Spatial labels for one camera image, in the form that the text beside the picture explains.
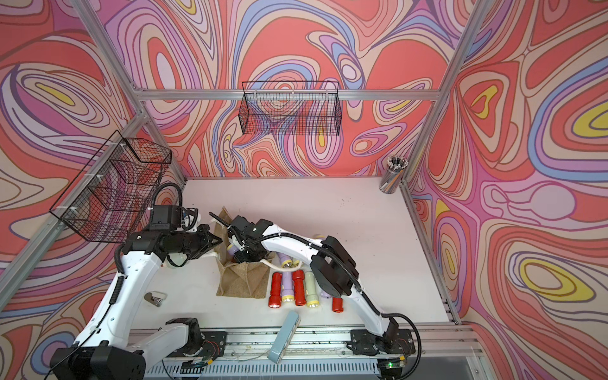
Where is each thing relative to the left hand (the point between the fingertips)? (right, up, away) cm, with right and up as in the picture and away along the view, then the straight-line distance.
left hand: (224, 239), depth 75 cm
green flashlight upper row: (+23, -12, +13) cm, 29 cm away
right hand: (+5, -13, +9) cm, 17 cm away
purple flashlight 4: (+33, -20, +5) cm, 39 cm away
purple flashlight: (+19, -10, +13) cm, 25 cm away
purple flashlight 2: (0, -5, +8) cm, 10 cm away
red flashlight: (+16, -21, +4) cm, 27 cm away
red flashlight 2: (+24, -18, +7) cm, 31 cm away
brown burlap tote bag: (+9, -12, -4) cm, 15 cm away
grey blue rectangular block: (+20, -31, -1) cm, 37 cm away
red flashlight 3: (+37, -23, +4) cm, 44 cm away
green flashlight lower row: (+29, -21, +4) cm, 36 cm away
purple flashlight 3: (+20, -19, +6) cm, 28 cm away
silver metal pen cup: (+66, +23, +32) cm, 77 cm away
